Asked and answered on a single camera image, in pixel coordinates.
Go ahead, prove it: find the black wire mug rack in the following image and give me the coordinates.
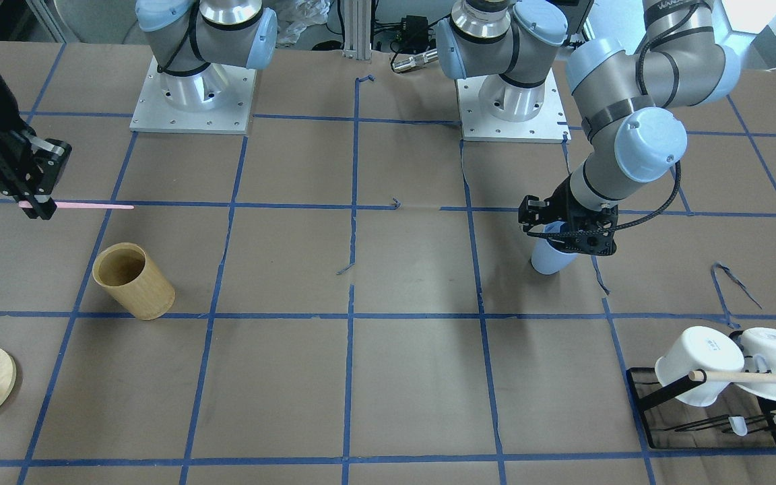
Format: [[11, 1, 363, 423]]
[[627, 329, 776, 449]]

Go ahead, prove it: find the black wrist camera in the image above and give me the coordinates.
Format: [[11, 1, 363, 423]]
[[517, 195, 558, 232]]

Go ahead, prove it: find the wooden rack dowel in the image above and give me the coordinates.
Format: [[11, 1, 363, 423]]
[[686, 369, 776, 385]]

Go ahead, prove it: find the bamboo chopstick holder cup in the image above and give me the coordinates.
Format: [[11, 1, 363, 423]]
[[92, 242, 176, 321]]

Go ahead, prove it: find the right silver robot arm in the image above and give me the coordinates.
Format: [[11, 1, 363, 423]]
[[0, 1, 278, 219]]

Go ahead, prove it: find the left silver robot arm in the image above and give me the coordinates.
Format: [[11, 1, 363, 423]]
[[435, 1, 741, 257]]

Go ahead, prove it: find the light blue plastic cup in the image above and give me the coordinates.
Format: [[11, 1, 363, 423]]
[[530, 238, 579, 276]]

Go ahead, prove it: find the aluminium frame post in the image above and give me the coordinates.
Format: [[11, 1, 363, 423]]
[[338, 0, 375, 63]]

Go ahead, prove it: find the pink chopstick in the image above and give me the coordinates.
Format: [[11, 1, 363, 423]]
[[46, 200, 135, 211]]

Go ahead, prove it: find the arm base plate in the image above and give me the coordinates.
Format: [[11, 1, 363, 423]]
[[456, 71, 572, 143], [129, 59, 257, 135]]

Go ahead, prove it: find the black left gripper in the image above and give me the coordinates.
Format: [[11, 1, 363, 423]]
[[526, 177, 617, 257]]

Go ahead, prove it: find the white mug near rack end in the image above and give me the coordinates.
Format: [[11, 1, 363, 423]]
[[655, 326, 744, 386]]

